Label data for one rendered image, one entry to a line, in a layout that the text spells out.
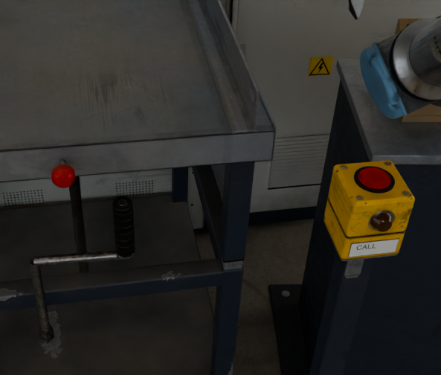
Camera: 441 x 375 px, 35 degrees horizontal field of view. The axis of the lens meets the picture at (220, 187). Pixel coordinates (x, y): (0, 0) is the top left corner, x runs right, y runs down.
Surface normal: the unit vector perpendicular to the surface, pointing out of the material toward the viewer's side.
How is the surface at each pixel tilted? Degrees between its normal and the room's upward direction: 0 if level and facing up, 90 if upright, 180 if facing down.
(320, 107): 90
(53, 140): 0
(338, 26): 90
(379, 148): 0
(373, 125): 0
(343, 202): 90
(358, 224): 90
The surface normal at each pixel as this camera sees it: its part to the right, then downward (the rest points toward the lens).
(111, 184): 0.19, 0.64
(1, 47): 0.05, -0.76
